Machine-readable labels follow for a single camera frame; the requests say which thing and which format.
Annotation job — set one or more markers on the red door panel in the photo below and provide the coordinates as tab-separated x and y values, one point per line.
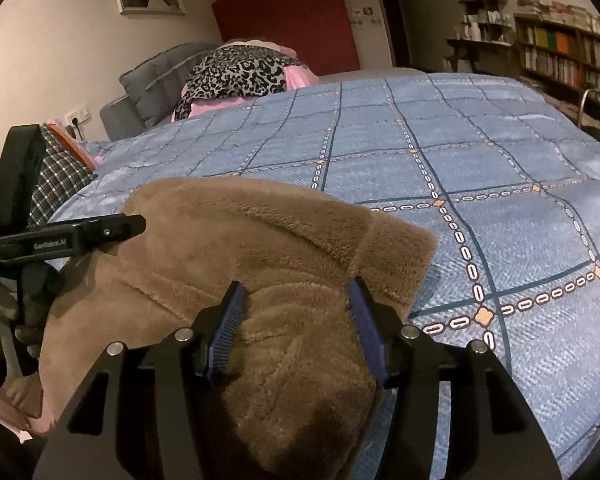
285	20

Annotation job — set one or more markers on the leopard print cloth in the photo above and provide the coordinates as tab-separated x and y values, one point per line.
240	75

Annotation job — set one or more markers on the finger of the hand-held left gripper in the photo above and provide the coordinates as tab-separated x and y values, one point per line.
112	229

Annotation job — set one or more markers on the white wall socket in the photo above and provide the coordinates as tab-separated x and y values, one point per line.
77	114

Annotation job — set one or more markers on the checkered cloth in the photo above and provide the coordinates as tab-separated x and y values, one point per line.
60	175

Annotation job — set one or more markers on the brown fleece pants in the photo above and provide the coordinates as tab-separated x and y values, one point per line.
280	250

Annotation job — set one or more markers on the person's left hand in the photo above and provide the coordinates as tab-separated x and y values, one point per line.
32	290

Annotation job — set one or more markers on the grey cushion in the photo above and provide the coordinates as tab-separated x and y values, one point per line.
150	80

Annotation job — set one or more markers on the wall stickers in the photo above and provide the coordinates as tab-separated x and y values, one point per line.
367	14

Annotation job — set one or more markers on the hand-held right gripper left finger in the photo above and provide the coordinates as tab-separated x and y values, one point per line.
225	335

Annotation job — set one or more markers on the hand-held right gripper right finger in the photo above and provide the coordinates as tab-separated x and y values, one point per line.
367	335

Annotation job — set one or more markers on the blue patterned bed sheet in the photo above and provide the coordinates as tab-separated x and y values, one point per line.
455	135

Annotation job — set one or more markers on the small cluttered shelf rack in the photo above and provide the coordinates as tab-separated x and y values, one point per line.
480	25

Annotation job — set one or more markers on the pink cloth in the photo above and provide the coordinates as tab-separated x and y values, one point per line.
300	77

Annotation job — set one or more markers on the wooden bookshelf with books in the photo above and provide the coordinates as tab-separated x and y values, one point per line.
560	55

